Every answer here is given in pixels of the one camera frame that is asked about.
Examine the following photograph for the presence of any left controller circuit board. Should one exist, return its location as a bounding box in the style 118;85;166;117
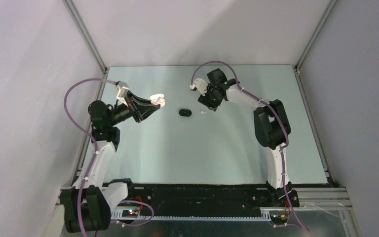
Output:
119;209;140;219

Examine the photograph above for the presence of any grey slotted cable duct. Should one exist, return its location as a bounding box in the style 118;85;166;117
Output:
111;209;271;222

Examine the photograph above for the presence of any controller circuit board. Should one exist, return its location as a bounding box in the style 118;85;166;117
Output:
119;209;140;219
270;214;290;227

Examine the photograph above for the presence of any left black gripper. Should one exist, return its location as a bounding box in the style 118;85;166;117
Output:
108;90;159;126

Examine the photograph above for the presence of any aluminium frame rail front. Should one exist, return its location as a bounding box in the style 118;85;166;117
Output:
57;186;354;210

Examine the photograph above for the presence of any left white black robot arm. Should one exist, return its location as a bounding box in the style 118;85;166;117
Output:
59;91;166;235

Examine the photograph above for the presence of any right controller circuit board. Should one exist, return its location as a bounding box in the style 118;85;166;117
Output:
270;214;290;227

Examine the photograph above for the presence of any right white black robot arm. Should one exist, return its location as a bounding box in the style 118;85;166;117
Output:
190;69;292;206

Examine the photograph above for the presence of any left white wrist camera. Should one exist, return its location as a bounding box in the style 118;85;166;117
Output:
115;81;129;104

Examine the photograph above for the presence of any white earbud charging case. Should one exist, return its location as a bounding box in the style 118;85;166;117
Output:
150;93;166;108

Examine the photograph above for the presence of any black earbud charging case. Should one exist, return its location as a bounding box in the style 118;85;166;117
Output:
178;109;192;117

